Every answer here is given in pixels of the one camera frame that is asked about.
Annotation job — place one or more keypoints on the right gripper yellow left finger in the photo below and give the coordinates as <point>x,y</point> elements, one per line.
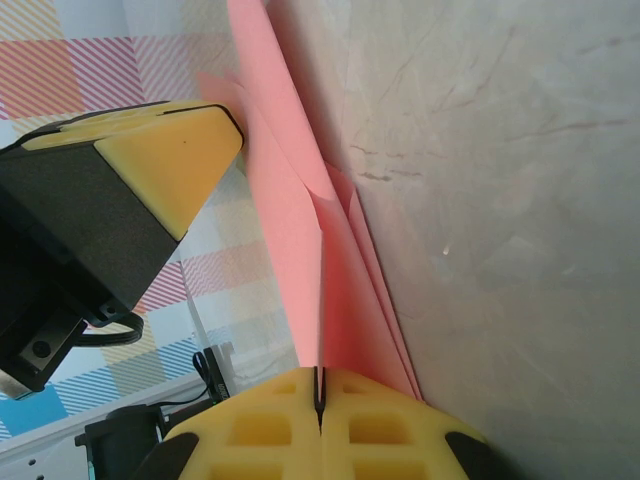
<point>260,435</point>

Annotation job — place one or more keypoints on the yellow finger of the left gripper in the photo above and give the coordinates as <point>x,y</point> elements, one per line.
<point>185,106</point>
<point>175,165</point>

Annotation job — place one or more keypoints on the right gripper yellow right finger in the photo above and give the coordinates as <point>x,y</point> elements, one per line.
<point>385,435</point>

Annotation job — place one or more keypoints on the pink square paper sheet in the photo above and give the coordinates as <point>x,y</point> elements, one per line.
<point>290,200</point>

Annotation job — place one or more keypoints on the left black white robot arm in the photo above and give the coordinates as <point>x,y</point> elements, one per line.
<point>125,435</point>

